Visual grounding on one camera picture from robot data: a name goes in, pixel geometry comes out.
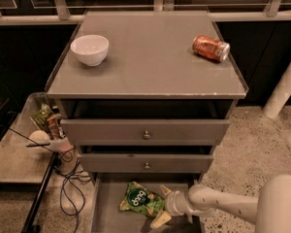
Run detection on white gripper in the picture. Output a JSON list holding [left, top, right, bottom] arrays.
[[150, 185, 188, 229]]

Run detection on green rice chip bag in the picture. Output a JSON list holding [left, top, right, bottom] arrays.
[[118, 182, 165, 218]]

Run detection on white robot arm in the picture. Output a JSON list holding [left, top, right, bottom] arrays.
[[150, 175, 291, 233]]

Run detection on grey bottom drawer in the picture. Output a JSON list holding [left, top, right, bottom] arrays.
[[91, 174, 204, 233]]

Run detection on grey drawer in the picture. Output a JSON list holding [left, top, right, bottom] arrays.
[[79, 153, 213, 173], [61, 119, 229, 146], [91, 174, 204, 233]]

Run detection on grey middle drawer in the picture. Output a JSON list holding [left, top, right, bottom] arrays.
[[79, 153, 213, 173]]

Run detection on grey drawer cabinet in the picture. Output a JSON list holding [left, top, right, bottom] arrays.
[[47, 11, 247, 182]]

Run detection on grey top drawer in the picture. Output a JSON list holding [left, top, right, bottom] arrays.
[[61, 119, 229, 146]]

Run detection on brown snack packet in bin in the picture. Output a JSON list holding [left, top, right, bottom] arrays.
[[47, 114, 64, 139]]

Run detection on white round ball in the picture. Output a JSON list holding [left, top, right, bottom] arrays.
[[28, 130, 50, 146]]

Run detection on clear plastic bin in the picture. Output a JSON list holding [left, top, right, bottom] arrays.
[[0, 92, 51, 183]]

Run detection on green snack packet in bin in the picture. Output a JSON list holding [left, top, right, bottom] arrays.
[[30, 103, 53, 130]]

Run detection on orange soda can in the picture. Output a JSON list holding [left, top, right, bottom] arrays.
[[192, 35, 230, 62]]

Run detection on white ceramic bowl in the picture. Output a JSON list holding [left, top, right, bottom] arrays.
[[70, 35, 109, 66]]

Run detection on black cables on floor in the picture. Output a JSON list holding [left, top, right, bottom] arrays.
[[53, 148, 92, 233]]

